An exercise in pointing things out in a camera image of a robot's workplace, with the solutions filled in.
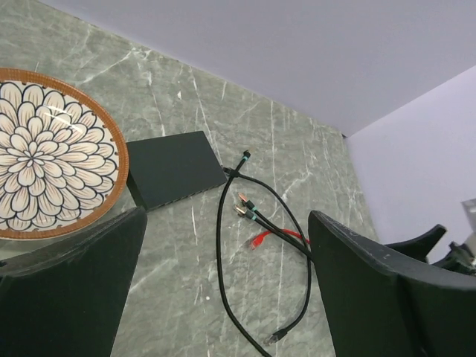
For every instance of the black flat cable teal plugs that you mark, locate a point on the black flat cable teal plugs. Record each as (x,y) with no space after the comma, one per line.
(250,210)

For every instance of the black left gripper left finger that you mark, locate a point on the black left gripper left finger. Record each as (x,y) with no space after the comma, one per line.
(67,298)

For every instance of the floral bowl with brown rim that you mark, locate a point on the floral bowl with brown rim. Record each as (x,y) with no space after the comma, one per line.
(64,161)

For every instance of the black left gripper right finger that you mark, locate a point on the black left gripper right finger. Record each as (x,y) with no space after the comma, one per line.
(388,300)

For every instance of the black network switch box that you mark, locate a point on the black network switch box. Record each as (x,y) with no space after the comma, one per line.
(167,169)

